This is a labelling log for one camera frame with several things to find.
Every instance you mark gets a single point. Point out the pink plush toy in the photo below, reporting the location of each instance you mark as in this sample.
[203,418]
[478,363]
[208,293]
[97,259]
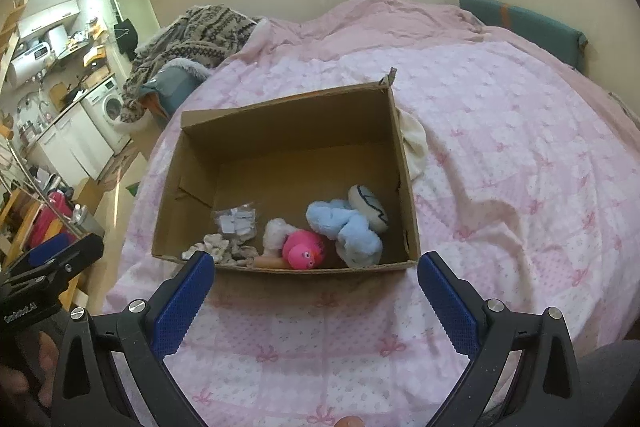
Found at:
[302,249]

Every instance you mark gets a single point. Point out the white kitchen cabinet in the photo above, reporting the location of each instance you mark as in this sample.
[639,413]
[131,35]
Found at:
[70,142]

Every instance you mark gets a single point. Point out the white cloth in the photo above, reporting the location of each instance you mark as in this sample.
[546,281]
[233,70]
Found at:
[415,142]

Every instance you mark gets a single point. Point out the brown patterned knitted blanket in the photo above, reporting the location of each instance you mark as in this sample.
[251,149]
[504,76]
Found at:
[200,37]

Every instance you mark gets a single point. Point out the grey trash bin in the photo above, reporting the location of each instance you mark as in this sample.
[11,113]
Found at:
[87,219]

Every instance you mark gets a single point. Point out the white black striped toy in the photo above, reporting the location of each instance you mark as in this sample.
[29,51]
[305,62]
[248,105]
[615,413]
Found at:
[369,206]

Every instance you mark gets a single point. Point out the teal headboard pad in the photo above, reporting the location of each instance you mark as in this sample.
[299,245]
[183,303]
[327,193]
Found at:
[530,24]

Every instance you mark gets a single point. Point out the light blue plush toy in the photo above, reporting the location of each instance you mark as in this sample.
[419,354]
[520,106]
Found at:
[345,232]

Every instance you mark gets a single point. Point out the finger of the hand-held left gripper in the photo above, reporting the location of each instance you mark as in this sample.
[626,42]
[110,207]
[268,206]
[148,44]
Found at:
[75,259]
[47,249]

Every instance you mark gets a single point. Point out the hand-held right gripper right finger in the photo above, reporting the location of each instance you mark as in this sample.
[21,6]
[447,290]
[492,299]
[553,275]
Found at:
[450,307]

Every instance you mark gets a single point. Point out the teal orange cushion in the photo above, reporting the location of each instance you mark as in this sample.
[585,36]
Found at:
[172,87]

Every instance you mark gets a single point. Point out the pink red bag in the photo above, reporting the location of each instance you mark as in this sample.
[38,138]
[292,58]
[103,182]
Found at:
[50,214]

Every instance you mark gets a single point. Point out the clear plastic bag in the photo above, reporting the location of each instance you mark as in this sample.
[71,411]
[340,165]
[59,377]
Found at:
[234,219]

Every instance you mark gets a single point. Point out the pink patterned bedspread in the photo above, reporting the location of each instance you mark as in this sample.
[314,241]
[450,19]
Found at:
[500,167]

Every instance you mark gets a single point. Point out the white fluffy scrunchie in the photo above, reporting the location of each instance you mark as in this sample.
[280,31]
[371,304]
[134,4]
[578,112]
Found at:
[276,234]

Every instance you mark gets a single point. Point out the white washing machine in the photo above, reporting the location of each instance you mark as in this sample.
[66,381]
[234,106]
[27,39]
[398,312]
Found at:
[107,107]

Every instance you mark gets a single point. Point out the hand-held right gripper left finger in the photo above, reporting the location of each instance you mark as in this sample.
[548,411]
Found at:
[182,307]

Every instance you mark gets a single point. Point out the black hanging garment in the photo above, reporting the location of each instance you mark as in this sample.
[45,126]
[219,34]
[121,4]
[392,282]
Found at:
[126,39]

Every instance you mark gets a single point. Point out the grey trousers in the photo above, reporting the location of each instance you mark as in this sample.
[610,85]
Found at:
[607,387]

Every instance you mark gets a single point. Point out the white water heater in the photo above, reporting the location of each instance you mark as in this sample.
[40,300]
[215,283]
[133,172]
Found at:
[27,64]

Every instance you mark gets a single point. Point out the brown cardboard box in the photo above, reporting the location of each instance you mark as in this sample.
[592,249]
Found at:
[295,177]

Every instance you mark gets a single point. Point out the grey lace scrunchie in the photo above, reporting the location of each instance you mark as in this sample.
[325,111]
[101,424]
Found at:
[222,252]

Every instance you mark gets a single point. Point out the person's left hand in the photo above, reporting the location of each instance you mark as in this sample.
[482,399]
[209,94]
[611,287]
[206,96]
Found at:
[47,367]

